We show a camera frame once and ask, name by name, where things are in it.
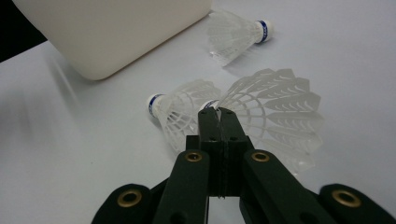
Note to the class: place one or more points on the white feather shuttlecock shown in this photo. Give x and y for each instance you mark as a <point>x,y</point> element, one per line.
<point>236,34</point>
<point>280,118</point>
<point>177,109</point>

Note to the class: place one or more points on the white plastic storage bin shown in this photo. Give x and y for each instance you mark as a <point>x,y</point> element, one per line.
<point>109,31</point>

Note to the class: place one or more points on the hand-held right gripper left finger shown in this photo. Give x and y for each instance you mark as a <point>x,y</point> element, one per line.
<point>211,140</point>

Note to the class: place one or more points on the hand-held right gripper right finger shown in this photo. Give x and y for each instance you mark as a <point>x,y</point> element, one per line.
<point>233,140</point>

